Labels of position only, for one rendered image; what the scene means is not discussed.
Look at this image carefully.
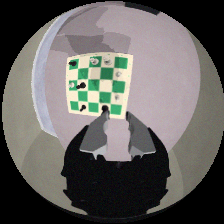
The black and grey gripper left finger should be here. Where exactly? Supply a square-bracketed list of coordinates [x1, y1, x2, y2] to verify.
[61, 110, 109, 177]

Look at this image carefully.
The black chess piece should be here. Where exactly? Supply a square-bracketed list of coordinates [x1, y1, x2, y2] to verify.
[76, 82, 86, 89]
[68, 61, 77, 66]
[100, 105, 109, 115]
[79, 105, 86, 112]

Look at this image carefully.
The green and cream chessboard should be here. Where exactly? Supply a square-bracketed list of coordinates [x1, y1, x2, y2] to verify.
[66, 52, 133, 119]

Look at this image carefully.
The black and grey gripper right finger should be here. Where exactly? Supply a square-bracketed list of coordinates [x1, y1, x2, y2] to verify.
[126, 111, 171, 178]

